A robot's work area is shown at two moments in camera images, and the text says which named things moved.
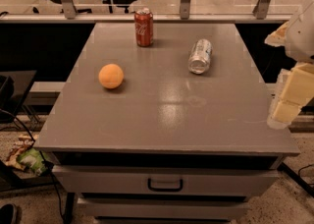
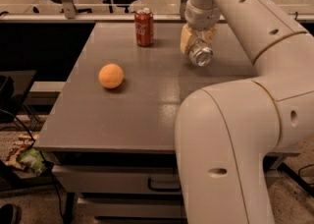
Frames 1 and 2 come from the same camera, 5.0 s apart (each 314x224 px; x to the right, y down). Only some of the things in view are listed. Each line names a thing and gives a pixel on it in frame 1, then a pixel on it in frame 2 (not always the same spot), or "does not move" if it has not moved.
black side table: [14, 88] does not move
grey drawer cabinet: [166, 122] does not move
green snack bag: [33, 159] does not move
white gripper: [303, 39] -> [201, 17]
